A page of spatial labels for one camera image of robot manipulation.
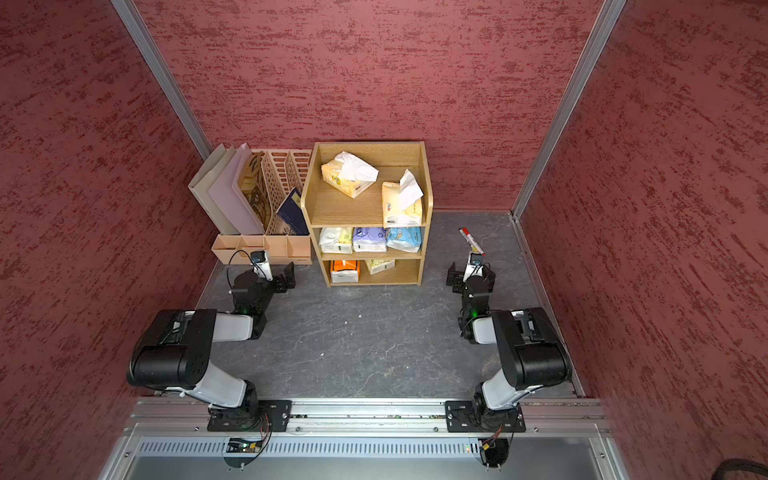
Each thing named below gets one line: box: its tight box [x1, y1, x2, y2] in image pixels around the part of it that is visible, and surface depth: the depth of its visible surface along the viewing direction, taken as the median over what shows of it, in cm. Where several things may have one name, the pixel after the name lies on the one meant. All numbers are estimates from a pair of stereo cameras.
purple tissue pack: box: [352, 227, 387, 253], surface depth 86 cm
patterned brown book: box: [238, 150, 273, 234], surface depth 103 cm
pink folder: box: [208, 142, 265, 235], surface depth 95 cm
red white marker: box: [458, 227, 486, 257], surface depth 113 cm
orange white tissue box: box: [330, 260, 361, 283], surface depth 96 cm
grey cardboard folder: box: [188, 143, 241, 235], surface depth 93 cm
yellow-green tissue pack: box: [319, 227, 353, 254], surface depth 85 cm
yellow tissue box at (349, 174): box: [321, 151, 380, 199], surface depth 80 cm
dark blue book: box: [276, 187, 310, 236], surface depth 105 cm
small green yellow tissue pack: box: [365, 258, 396, 275], surface depth 100 cm
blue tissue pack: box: [387, 227, 422, 253], surface depth 87 cm
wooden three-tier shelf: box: [301, 141, 434, 288], surface depth 85 cm
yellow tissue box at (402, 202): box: [382, 169, 424, 229], surface depth 73 cm
